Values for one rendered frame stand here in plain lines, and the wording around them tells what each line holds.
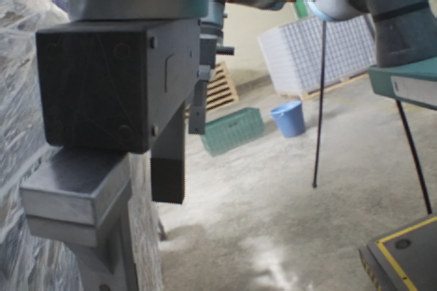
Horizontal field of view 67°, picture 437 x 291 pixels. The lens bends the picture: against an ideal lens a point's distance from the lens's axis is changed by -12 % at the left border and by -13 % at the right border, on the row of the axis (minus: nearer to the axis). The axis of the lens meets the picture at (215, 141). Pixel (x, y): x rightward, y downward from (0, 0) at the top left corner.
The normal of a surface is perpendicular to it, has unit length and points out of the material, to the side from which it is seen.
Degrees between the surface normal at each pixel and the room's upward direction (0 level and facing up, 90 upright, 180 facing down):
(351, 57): 88
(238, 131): 90
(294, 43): 90
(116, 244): 97
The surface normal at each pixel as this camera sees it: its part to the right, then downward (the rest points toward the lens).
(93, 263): -0.11, 0.79
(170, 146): -0.11, 0.37
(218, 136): 0.20, 0.13
